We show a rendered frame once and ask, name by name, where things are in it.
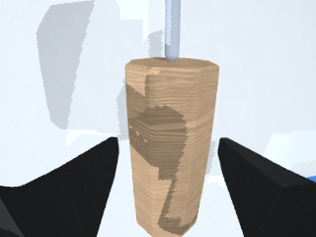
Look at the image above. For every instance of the blue rectangular block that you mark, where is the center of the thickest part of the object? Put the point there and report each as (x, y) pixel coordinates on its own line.
(313, 178)

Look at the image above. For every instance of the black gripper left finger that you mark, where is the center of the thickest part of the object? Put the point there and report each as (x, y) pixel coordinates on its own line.
(67, 202)

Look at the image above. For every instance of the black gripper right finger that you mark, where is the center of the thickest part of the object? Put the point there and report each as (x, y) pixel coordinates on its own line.
(270, 201)

